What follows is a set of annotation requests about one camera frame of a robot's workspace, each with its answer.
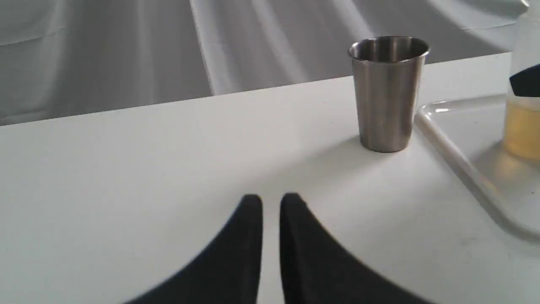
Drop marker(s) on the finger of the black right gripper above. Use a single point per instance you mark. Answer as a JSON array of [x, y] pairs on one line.
[[526, 83]]

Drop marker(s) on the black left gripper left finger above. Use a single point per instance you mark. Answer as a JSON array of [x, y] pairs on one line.
[[226, 271]]

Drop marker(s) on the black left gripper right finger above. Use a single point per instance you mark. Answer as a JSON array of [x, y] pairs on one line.
[[316, 269]]

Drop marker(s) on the translucent squeeze bottle amber liquid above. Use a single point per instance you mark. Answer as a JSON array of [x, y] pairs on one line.
[[522, 136]]

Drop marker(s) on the stainless steel cup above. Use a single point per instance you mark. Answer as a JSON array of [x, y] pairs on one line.
[[387, 75]]

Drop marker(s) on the white plastic tray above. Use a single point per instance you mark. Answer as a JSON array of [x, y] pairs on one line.
[[467, 134]]

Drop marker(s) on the grey backdrop cloth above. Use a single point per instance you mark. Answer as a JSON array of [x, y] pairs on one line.
[[71, 57]]

